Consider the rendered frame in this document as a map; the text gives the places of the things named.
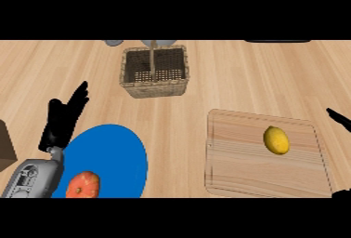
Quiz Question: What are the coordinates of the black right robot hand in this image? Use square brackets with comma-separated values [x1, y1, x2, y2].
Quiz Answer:
[324, 107, 351, 199]

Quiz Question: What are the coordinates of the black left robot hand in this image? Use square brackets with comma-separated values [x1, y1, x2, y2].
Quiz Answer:
[37, 80, 90, 153]

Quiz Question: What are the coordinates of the yellow lemon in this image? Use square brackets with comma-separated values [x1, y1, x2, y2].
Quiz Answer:
[262, 126, 292, 156]

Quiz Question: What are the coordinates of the wooden cutting board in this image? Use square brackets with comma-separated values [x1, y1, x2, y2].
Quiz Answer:
[203, 108, 333, 198]

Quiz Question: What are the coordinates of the wicker basket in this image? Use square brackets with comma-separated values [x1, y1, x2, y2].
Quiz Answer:
[118, 45, 190, 99]

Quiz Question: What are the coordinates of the brown wooden box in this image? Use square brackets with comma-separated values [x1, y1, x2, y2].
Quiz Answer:
[0, 120, 19, 173]

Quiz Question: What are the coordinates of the blue round plate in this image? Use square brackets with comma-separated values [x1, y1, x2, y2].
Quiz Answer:
[50, 124, 149, 199]

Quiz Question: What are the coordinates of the orange fruit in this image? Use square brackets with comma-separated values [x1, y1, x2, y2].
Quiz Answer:
[65, 170, 101, 199]

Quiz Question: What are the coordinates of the small grey bowl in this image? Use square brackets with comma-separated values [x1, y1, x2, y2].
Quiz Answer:
[103, 39, 125, 47]

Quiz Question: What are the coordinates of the large grey bowl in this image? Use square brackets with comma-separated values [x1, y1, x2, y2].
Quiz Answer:
[138, 39, 178, 48]

